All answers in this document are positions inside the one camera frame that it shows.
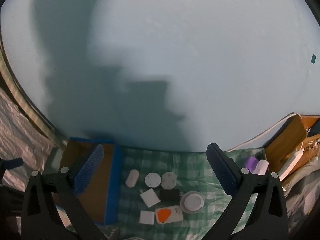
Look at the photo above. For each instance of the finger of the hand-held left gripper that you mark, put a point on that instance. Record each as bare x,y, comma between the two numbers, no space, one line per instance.
13,163

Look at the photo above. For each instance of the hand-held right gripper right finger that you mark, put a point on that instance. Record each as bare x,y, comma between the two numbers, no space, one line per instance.
225,175

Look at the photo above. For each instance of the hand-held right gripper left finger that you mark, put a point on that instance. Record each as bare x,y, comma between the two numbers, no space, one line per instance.
87,170

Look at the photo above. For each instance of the blue cardboard box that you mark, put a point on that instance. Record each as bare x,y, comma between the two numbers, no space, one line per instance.
100,197

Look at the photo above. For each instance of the white oval case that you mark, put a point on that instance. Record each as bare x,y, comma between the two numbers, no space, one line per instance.
132,178

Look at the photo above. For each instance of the white octagonal device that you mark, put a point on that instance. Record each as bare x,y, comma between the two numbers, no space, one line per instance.
168,180

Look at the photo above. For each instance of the black adapter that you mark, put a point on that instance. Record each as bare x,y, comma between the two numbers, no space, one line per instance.
170,195

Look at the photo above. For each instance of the round white disc dark rim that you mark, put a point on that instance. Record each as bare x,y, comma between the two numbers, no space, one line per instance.
152,180

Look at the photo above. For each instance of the white charger adapter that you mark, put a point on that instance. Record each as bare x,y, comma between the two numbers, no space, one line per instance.
150,198

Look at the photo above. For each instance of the small white square device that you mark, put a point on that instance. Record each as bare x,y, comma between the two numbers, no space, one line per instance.
146,217

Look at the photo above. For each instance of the purple device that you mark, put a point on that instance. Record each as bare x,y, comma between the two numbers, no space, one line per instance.
250,163

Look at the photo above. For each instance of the silver foil blanket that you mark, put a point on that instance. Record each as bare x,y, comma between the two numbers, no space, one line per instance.
17,135

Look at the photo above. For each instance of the green checked cloth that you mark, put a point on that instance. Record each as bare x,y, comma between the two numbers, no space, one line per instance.
197,162

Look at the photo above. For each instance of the white rounded container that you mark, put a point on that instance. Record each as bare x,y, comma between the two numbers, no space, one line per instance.
261,168

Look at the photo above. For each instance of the striped fabric edge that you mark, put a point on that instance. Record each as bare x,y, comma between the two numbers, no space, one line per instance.
25,105

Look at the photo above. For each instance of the white flat device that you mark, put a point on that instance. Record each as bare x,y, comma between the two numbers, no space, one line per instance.
291,161

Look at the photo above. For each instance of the wooden box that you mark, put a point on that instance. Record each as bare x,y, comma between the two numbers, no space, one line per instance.
287,142

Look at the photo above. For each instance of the grey cloth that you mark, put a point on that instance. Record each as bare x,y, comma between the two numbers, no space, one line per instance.
300,197

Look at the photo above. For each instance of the teal wall sticker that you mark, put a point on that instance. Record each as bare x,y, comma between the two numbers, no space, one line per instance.
313,58

